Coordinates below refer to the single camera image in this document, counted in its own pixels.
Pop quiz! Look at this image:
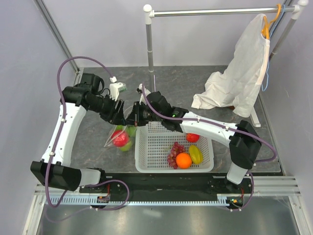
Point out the white slotted cable duct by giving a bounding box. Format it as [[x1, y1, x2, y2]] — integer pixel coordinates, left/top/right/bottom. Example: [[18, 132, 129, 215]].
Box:
[[60, 195, 245, 206]]

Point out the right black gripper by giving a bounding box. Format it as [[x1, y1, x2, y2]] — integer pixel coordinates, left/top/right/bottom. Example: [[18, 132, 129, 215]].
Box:
[[126, 101, 163, 126]]

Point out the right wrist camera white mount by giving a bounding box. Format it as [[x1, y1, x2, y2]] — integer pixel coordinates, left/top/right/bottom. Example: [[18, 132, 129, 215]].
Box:
[[136, 83, 151, 104]]

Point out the big red apple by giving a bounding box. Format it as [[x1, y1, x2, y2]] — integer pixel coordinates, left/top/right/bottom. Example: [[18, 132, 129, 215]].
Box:
[[111, 130, 130, 147]]

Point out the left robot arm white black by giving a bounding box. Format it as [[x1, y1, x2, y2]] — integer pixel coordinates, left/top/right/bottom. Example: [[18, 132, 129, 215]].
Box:
[[30, 73, 126, 192]]

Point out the green lettuce toy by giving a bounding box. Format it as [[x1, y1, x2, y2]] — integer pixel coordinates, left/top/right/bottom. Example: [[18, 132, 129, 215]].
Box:
[[119, 140, 133, 152]]

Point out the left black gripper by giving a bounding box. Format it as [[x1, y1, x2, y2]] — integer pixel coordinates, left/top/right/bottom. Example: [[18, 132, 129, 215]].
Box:
[[89, 94, 126, 126]]

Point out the yellow starfruit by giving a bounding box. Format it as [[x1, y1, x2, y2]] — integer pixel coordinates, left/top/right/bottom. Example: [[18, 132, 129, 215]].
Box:
[[189, 145, 203, 165]]

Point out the blue cord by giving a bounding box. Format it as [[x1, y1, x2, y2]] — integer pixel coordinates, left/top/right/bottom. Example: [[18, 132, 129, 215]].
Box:
[[261, 3, 287, 92]]

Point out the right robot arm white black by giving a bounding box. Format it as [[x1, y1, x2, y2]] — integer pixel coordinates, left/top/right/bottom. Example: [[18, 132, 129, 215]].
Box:
[[126, 92, 262, 193]]

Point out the white cloth garment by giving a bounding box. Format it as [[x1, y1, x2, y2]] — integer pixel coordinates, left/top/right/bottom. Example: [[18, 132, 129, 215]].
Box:
[[191, 14, 270, 118]]

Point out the clear zip top bag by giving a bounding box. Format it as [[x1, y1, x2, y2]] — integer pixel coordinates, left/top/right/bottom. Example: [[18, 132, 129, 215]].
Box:
[[103, 107, 137, 151]]

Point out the orange fruit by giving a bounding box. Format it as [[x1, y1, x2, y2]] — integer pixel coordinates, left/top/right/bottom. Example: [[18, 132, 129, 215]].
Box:
[[176, 153, 192, 169]]

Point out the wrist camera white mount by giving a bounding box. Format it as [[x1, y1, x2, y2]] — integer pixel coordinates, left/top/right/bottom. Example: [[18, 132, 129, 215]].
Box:
[[109, 76, 127, 101], [136, 83, 151, 104]]

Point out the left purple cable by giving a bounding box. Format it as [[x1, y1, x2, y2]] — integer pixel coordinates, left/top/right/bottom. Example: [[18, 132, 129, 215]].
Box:
[[44, 56, 118, 209]]

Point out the light green pear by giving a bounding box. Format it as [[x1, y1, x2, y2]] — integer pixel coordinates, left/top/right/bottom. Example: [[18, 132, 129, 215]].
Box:
[[115, 125, 126, 131]]

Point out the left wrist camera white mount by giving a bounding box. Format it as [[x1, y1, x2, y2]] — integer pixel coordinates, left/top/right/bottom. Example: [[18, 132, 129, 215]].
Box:
[[109, 76, 127, 101]]

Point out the orange clothes hanger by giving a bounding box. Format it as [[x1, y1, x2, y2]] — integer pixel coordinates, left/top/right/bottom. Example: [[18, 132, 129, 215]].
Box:
[[261, 4, 282, 40]]

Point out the white plastic mesh basket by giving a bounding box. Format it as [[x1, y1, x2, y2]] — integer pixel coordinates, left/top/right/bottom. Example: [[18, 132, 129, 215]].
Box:
[[134, 122, 214, 173]]

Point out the metal clothes rack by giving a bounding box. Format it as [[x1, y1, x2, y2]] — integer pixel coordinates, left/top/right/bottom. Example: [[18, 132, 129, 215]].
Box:
[[143, 0, 309, 128]]

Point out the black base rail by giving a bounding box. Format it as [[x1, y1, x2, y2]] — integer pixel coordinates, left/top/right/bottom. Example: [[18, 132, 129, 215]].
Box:
[[83, 173, 254, 194]]

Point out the green watermelon toy ball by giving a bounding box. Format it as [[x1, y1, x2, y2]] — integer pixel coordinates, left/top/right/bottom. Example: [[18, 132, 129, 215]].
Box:
[[126, 126, 137, 138]]

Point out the small red apple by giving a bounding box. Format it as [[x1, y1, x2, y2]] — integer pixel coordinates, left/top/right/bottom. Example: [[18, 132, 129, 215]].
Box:
[[186, 133, 200, 143]]

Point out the purple grape bunch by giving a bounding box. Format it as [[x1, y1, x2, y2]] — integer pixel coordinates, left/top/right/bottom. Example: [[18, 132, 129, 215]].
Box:
[[167, 142, 186, 169]]

